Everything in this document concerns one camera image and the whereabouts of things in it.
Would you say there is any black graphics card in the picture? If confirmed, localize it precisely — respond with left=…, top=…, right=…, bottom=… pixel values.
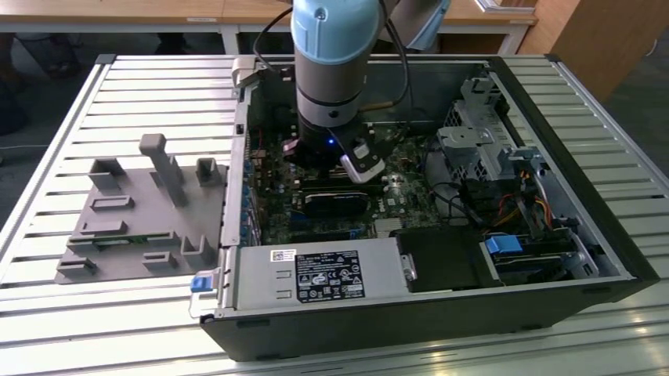
left=302, top=190, right=370, bottom=220

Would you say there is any green motherboard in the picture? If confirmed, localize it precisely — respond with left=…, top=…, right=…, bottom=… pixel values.
left=245, top=125, right=450, bottom=244

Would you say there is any small silver heatsink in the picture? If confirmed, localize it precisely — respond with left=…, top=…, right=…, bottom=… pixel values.
left=373, top=218, right=404, bottom=236

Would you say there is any silver drive cage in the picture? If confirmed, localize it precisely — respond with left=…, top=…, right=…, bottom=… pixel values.
left=436, top=76, right=550, bottom=185

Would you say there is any silver power supply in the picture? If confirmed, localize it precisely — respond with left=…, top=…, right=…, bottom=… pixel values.
left=233, top=237, right=412, bottom=313

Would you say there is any black plastic shroud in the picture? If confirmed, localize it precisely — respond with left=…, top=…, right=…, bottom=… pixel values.
left=389, top=226, right=504, bottom=293

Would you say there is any grey parts rack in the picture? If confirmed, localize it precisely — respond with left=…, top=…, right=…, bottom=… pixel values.
left=54, top=133, right=231, bottom=286

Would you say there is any blue case latch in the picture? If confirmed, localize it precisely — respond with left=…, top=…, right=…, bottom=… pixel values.
left=191, top=269, right=217, bottom=294

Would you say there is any green RAM stick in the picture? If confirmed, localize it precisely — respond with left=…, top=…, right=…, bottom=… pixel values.
left=92, top=233, right=177, bottom=250

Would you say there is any blue disk carrier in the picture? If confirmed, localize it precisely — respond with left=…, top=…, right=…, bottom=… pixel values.
left=484, top=233, right=524, bottom=262

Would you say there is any black PC case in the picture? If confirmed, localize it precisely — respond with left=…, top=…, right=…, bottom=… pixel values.
left=201, top=53, right=661, bottom=361

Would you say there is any wooden desk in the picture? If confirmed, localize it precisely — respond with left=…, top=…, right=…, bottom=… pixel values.
left=0, top=0, right=540, bottom=56

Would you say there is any wooden cabinet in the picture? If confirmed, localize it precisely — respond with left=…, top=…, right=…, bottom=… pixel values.
left=517, top=0, right=669, bottom=103

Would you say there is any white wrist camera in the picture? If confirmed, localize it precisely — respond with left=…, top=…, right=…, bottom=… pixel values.
left=339, top=143, right=388, bottom=185

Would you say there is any black camera cable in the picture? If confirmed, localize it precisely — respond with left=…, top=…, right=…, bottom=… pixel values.
left=253, top=0, right=416, bottom=132

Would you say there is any grey case hinge bracket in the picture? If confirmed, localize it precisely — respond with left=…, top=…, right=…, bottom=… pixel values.
left=231, top=56, right=262, bottom=89

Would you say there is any black wire bundle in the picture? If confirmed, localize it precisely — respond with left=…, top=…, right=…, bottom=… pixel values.
left=428, top=182, right=488, bottom=228

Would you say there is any coloured wire bundle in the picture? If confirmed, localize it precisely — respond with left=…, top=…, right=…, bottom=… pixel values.
left=490, top=195, right=556, bottom=232

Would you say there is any white frame object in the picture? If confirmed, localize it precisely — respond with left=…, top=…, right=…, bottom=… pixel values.
left=473, top=0, right=540, bottom=11

